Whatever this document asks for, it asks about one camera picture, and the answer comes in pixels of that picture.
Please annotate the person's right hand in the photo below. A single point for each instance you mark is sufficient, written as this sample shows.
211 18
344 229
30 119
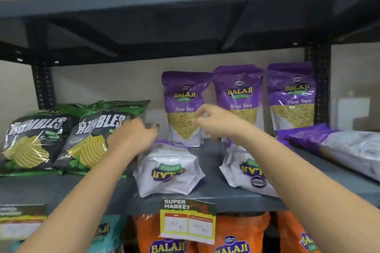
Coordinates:
222 122

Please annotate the person's left hand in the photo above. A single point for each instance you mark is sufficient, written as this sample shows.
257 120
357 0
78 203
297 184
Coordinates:
133 137

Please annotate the person's right forearm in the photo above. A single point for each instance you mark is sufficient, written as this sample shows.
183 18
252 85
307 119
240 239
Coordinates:
297 187

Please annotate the person's left forearm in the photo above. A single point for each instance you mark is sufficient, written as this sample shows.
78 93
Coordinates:
74 211

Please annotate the black green chips bag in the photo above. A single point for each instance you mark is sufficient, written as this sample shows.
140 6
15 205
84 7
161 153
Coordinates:
86 143
124 104
29 149
74 106

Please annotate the teal snack packet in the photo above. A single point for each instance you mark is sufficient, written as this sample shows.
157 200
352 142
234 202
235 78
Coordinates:
114 238

